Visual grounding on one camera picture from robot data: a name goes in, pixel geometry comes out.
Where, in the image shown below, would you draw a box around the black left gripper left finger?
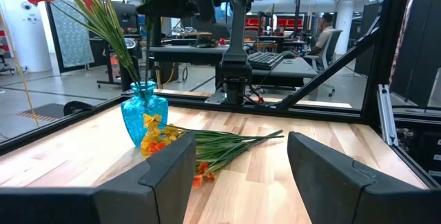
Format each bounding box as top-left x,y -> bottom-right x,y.
0,132 -> 196,224

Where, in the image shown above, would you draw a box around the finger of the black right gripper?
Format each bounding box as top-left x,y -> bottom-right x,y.
136,0 -> 216,23

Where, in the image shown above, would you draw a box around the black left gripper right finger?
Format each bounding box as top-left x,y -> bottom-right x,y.
287,131 -> 441,224

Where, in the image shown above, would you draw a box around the orange artificial flower bunch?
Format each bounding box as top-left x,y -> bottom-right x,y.
139,112 -> 285,190

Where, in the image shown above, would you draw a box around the turquoise glass vase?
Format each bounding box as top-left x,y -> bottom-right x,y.
120,81 -> 170,148

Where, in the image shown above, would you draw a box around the grey desk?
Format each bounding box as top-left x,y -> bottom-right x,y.
148,43 -> 320,90

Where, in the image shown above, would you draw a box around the red storage rack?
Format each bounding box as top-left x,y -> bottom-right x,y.
244,15 -> 306,30

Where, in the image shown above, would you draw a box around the black keyboard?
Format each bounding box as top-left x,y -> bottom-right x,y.
246,51 -> 285,71

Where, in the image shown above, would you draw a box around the black box with white labels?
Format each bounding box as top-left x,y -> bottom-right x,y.
392,127 -> 441,185

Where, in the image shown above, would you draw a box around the person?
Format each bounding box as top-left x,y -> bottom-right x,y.
307,12 -> 337,58

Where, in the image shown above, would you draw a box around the hazard-striped black floor mat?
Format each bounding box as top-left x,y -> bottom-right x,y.
16,102 -> 67,124

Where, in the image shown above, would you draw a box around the grey office chair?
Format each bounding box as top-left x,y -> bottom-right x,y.
304,29 -> 345,98

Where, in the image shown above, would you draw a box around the white round column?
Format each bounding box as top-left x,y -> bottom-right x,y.
336,0 -> 356,56

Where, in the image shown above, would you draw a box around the grey patterned partition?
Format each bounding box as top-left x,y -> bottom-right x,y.
45,0 -> 96,74

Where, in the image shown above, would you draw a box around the black partition panel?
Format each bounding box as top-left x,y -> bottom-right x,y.
389,0 -> 441,110

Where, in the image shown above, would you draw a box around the white pillar with panel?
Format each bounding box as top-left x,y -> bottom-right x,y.
0,0 -> 53,74

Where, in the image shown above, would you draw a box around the silver aluminium bracket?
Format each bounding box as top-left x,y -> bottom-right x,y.
376,83 -> 400,148

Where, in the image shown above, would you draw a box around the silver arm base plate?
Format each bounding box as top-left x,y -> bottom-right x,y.
205,88 -> 227,106

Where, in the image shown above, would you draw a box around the black frame clamp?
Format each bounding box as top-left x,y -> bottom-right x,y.
63,99 -> 94,117

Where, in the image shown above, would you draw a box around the thin yellow hanging cord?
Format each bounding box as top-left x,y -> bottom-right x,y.
0,10 -> 39,128

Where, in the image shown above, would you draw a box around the black aluminium table frame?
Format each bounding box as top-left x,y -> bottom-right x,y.
0,0 -> 441,189

